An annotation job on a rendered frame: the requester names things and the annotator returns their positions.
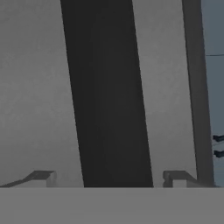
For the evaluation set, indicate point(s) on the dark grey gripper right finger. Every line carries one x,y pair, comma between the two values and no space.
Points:
175,178

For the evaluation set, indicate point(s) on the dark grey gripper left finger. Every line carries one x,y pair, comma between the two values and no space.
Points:
43,178

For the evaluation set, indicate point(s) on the blue-grey cabinet door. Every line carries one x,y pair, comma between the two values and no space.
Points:
213,26
219,170
216,96

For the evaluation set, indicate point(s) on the dark grey cabinet base strip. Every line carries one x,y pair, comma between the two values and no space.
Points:
198,93

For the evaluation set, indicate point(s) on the wide black panel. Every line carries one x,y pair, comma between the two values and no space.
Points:
108,93

